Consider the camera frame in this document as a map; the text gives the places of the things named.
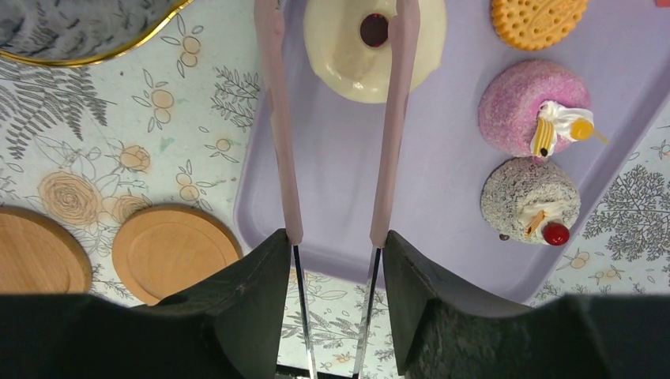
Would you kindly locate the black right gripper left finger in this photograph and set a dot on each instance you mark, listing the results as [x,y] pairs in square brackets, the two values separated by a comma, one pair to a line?
[226,326]

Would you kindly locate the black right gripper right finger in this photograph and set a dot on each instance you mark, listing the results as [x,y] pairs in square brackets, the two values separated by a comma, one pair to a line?
[446,327]

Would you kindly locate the pink handled tongs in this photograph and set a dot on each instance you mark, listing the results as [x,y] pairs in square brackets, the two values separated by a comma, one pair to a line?
[403,34]

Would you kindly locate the three-tier glass cake stand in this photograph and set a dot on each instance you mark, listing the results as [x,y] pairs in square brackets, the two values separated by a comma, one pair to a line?
[79,33]

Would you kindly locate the right wooden coaster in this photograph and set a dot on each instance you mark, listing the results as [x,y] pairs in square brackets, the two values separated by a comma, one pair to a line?
[165,249]

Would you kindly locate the wooden coaster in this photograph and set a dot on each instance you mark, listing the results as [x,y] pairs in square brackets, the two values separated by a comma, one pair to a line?
[38,256]
[165,249]

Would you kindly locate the grey speckled cake ball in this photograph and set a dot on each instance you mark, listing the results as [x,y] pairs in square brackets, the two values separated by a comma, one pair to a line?
[530,202]

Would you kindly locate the left wooden coaster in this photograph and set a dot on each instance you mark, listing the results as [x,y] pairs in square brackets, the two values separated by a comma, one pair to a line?
[38,256]

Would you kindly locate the pink sugared cake ball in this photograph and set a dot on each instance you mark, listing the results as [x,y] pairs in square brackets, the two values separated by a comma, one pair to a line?
[536,108]

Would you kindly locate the white glazed donut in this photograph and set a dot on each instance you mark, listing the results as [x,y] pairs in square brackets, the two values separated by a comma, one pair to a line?
[348,47]

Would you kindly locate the yellow round biscuit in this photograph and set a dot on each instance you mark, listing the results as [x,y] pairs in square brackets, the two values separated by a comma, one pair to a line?
[533,25]

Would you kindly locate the lilac plastic tray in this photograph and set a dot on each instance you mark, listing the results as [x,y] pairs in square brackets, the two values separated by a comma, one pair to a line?
[619,48]

